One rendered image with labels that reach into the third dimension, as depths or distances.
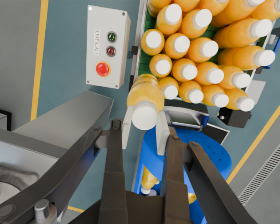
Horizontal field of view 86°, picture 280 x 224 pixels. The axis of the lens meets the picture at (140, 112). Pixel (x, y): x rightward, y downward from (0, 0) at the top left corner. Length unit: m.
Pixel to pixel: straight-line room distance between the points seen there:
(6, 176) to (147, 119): 0.68
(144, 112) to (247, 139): 1.93
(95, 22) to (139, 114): 0.31
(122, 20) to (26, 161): 0.62
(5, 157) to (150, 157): 0.58
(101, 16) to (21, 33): 1.54
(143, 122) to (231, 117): 0.48
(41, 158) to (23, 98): 1.44
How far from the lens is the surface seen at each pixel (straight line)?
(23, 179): 0.79
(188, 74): 0.44
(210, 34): 0.68
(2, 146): 0.78
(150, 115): 0.22
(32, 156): 0.73
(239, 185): 2.48
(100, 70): 0.44
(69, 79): 1.74
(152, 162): 0.45
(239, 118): 0.67
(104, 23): 0.46
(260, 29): 0.51
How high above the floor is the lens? 1.53
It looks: 70 degrees down
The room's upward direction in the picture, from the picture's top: 173 degrees counter-clockwise
